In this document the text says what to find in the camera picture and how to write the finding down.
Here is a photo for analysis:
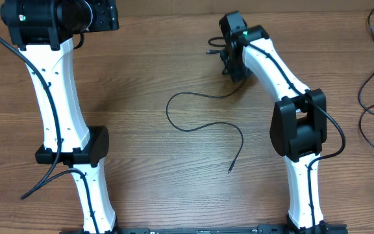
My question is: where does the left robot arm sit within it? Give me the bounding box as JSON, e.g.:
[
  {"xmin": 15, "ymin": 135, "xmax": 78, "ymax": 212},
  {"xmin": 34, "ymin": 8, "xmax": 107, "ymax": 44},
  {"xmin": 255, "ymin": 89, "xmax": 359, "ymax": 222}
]
[{"xmin": 0, "ymin": 0, "xmax": 119, "ymax": 233}]

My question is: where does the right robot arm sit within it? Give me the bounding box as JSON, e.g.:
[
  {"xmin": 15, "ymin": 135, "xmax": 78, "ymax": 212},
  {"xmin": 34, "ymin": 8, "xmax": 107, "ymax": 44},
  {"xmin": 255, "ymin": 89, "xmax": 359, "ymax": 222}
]
[{"xmin": 219, "ymin": 11, "xmax": 329, "ymax": 233}]

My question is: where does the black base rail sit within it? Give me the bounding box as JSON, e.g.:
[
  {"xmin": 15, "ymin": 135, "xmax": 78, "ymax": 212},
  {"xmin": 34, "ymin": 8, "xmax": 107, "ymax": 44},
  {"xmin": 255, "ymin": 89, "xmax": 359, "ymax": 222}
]
[{"xmin": 60, "ymin": 224, "xmax": 348, "ymax": 234}]

